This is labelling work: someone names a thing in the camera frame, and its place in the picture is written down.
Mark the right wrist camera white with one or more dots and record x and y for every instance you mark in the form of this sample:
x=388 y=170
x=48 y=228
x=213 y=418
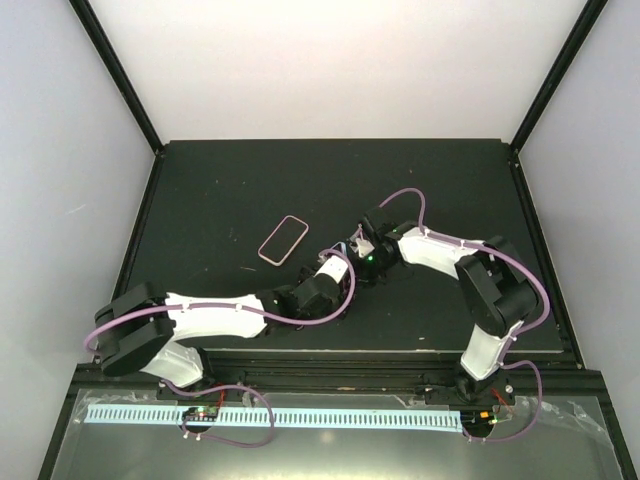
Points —
x=360 y=245

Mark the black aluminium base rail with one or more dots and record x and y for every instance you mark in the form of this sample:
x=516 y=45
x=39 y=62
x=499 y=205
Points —
x=368 y=372

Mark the small circuit board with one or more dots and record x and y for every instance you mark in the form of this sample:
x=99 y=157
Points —
x=490 y=417
x=200 y=414

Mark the right small circuit board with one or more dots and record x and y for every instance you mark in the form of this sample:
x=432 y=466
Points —
x=490 y=417

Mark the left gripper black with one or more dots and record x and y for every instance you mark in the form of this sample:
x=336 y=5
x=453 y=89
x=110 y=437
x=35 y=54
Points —
x=337 y=303

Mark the pink phone case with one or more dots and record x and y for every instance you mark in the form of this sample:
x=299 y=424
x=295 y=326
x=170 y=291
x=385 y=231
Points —
x=283 y=240

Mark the left rear black frame post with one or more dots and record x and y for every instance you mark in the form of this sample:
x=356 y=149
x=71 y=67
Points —
x=89 y=20

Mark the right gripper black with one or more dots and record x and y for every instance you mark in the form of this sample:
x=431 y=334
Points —
x=361 y=277

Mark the right rear black frame post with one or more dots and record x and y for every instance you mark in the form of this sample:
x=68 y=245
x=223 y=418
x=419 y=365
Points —
x=577 y=36

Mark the left small circuit board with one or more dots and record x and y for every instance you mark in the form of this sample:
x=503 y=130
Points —
x=200 y=414

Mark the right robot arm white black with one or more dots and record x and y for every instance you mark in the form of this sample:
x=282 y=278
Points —
x=497 y=293

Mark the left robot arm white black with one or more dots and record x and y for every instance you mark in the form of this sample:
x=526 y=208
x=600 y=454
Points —
x=146 y=329

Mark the black frame post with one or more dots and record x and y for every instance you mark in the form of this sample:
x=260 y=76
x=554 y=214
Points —
x=89 y=20
x=577 y=36

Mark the white slotted cable duct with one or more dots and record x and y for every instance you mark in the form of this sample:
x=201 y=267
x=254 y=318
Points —
x=370 y=419

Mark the light blue phone case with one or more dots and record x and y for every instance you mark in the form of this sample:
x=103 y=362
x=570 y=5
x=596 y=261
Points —
x=343 y=247

